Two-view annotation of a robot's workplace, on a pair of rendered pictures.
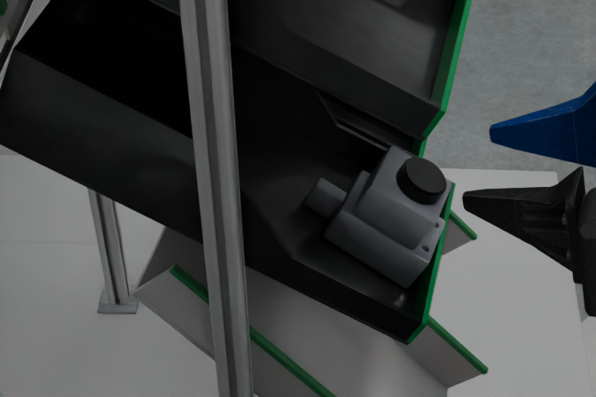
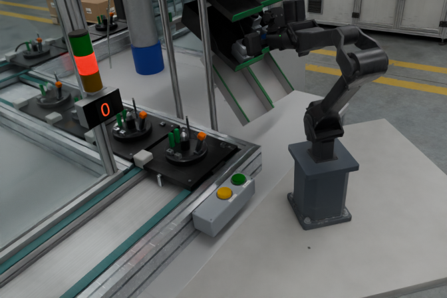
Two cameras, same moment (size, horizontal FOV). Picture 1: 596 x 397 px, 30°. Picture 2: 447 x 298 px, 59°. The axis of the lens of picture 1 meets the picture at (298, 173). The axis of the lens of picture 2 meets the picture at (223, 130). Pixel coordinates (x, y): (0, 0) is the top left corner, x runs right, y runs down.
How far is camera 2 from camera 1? 0.86 m
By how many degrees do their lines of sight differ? 29
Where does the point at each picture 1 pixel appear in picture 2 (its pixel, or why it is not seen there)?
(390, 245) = (239, 54)
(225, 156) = (203, 20)
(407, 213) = (241, 46)
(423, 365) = (263, 104)
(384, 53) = (236, 10)
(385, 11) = (243, 6)
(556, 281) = not seen: hidden behind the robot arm
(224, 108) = (202, 10)
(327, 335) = (240, 86)
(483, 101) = (412, 134)
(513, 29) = (436, 118)
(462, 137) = not seen: hidden behind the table
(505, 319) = not seen: hidden behind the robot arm
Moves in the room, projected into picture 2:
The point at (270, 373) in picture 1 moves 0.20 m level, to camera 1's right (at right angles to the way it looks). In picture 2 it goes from (218, 80) to (271, 91)
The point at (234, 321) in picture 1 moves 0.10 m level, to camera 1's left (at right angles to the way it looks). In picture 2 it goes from (207, 59) to (182, 54)
